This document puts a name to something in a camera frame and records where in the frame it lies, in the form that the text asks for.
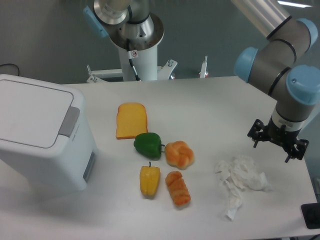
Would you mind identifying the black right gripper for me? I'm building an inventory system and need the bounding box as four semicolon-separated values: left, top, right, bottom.
247;119;309;163

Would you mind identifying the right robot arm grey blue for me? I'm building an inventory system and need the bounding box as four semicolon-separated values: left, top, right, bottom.
234;0;320;160

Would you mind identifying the white trash can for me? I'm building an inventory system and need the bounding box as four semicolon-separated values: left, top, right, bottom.
0;74;98;191

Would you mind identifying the crumpled white tissue paper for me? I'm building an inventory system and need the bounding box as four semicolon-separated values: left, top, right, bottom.
214;155;272;221

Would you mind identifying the black device at table edge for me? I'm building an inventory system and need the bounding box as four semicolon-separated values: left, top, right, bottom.
300;202;320;230

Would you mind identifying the round knotted bread roll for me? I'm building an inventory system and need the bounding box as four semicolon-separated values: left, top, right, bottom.
164;140;195;170

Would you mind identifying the orange croissant bread toy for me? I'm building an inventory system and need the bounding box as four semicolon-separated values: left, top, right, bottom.
165;171;191;207

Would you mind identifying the green bell pepper toy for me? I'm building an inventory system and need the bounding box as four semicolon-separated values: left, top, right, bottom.
133;132;164;159

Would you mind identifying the yellow bell pepper toy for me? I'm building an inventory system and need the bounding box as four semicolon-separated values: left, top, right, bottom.
139;162;161;198

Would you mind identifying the toast slice toy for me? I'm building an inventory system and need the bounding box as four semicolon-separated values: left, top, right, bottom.
115;102;148;140

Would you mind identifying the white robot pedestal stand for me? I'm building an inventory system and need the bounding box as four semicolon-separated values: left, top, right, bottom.
86;46;210;84

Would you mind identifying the black cable on pedestal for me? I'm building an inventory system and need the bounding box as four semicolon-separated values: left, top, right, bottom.
126;39;141;82

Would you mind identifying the black cable on floor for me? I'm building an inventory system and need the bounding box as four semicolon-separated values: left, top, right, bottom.
0;63;20;75

